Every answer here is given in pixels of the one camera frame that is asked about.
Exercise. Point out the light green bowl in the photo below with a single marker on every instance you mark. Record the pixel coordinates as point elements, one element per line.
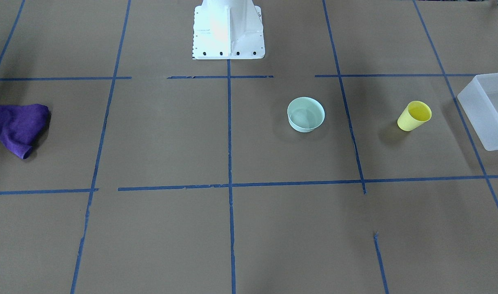
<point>305,114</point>

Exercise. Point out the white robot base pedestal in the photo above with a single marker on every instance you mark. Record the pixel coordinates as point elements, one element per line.
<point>228,30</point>

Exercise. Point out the translucent plastic storage box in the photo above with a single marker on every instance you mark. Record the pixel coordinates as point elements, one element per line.
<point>479,100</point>

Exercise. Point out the yellow plastic cup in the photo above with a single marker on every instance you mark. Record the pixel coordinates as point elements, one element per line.
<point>414,115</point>

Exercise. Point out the purple cloth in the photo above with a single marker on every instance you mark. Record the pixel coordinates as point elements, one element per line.
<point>20,126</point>

